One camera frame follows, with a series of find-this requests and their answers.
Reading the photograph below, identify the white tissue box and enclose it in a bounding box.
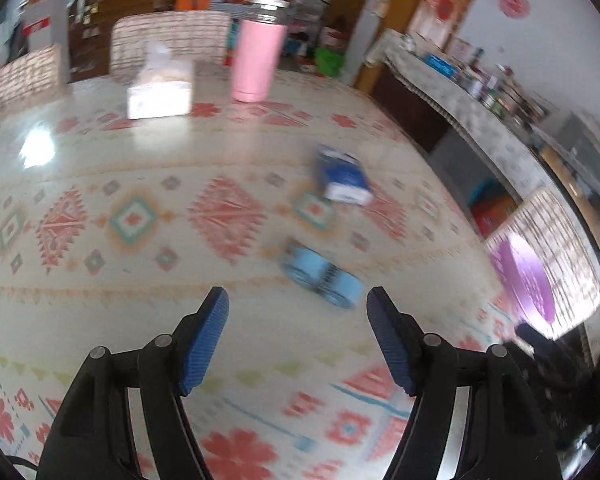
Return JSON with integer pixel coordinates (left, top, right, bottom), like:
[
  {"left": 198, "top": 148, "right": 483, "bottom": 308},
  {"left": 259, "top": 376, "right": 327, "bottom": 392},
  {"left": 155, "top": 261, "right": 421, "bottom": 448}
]
[{"left": 126, "top": 41, "right": 196, "bottom": 121}]

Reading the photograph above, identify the blue tissue pack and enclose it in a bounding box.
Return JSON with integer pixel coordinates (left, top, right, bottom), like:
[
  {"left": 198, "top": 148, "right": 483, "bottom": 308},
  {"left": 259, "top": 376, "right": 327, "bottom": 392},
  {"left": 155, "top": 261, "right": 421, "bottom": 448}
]
[{"left": 424, "top": 53, "right": 457, "bottom": 77}]

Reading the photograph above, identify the fringed sideboard cloth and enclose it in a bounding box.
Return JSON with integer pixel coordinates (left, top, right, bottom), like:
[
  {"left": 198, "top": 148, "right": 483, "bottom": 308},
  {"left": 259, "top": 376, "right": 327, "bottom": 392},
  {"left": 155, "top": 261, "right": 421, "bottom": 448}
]
[{"left": 364, "top": 29, "right": 600, "bottom": 223}]

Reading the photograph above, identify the patterned chair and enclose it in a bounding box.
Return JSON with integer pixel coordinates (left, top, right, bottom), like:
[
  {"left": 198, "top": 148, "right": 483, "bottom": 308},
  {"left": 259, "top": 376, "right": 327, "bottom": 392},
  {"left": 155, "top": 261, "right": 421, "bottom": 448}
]
[
  {"left": 0, "top": 44, "right": 64, "bottom": 112},
  {"left": 484, "top": 186, "right": 600, "bottom": 342},
  {"left": 109, "top": 11, "right": 232, "bottom": 80}
]

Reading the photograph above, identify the wooden door with red decoration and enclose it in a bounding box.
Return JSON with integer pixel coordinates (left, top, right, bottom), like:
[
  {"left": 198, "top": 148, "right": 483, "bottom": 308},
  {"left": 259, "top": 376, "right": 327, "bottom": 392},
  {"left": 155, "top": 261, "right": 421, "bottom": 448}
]
[{"left": 401, "top": 0, "right": 482, "bottom": 49}]

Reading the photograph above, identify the row of bottles and jars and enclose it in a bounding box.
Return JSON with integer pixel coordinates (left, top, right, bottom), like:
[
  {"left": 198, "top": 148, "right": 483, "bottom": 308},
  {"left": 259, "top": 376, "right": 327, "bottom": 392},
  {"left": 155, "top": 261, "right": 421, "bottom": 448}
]
[{"left": 454, "top": 44, "right": 552, "bottom": 132}]

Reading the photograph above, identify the red wall decoration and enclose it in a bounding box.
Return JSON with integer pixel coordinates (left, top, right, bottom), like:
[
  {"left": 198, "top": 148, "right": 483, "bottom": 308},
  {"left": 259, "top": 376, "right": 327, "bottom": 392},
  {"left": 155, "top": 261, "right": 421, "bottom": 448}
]
[{"left": 498, "top": 0, "right": 532, "bottom": 20}]

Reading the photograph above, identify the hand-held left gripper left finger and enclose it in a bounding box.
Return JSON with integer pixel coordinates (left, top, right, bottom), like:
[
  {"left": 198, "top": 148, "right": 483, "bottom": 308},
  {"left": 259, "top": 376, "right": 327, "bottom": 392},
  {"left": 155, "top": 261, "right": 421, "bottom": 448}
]
[{"left": 35, "top": 286, "right": 230, "bottom": 480}]

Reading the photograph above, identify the light blue toy car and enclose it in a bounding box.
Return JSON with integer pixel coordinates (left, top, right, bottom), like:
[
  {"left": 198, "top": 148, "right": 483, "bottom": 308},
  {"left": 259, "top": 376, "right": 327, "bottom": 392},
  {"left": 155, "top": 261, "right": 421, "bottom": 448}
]
[{"left": 279, "top": 239, "right": 364, "bottom": 309}]

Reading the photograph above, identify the dark wooden sideboard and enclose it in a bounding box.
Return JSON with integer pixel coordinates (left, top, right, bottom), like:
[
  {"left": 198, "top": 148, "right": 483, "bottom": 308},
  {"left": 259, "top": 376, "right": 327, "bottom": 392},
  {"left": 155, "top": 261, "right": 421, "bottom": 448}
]
[{"left": 366, "top": 30, "right": 600, "bottom": 263}]

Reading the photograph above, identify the blue box with white label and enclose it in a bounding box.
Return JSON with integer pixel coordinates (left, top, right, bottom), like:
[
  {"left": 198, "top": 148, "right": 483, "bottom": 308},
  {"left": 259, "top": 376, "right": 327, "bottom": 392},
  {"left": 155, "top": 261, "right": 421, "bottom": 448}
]
[{"left": 313, "top": 143, "right": 374, "bottom": 207}]

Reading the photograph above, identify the black cable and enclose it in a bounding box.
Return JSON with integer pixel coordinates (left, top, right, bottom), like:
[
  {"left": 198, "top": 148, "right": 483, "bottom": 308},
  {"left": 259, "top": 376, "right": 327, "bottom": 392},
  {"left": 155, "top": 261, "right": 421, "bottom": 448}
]
[{"left": 2, "top": 454, "right": 44, "bottom": 477}]

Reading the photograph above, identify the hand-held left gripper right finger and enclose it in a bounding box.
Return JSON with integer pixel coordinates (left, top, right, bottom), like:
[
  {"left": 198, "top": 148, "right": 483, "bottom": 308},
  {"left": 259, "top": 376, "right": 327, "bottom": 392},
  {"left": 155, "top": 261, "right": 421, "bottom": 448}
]
[{"left": 366, "top": 286, "right": 563, "bottom": 480}]

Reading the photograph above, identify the orange and blue box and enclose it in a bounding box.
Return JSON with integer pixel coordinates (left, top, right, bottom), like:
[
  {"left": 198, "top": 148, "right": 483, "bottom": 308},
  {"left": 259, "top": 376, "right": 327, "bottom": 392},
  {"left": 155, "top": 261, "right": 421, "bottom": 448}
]
[{"left": 471, "top": 181, "right": 519, "bottom": 239}]

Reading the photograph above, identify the patterned tablecloth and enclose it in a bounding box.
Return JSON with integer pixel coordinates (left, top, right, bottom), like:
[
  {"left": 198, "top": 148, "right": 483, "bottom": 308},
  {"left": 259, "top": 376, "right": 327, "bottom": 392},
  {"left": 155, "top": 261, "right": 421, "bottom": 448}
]
[{"left": 0, "top": 66, "right": 537, "bottom": 480}]

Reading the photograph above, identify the green bin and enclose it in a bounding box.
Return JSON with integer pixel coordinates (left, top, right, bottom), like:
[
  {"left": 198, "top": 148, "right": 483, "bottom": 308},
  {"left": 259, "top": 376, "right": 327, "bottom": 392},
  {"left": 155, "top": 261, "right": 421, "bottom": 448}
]
[{"left": 313, "top": 47, "right": 346, "bottom": 77}]

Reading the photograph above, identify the pink tumbler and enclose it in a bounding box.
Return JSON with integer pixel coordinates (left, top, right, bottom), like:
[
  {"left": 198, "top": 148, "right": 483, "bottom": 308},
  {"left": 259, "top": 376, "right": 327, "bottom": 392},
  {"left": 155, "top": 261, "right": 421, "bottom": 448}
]
[{"left": 229, "top": 0, "right": 291, "bottom": 104}]

